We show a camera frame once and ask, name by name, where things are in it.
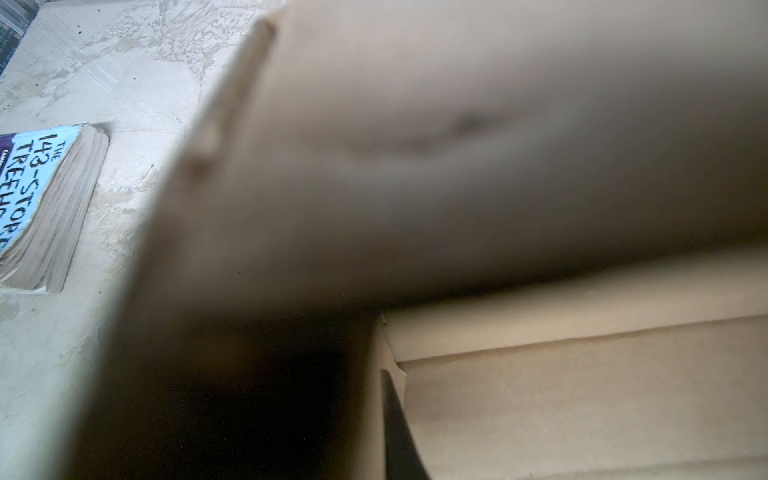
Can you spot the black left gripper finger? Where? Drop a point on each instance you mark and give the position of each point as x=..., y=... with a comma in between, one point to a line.
x=402, y=460

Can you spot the colourful paperback book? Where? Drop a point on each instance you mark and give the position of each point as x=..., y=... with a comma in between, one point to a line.
x=47, y=181

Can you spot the brown cardboard box sheet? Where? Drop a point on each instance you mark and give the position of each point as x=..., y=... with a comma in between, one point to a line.
x=362, y=156

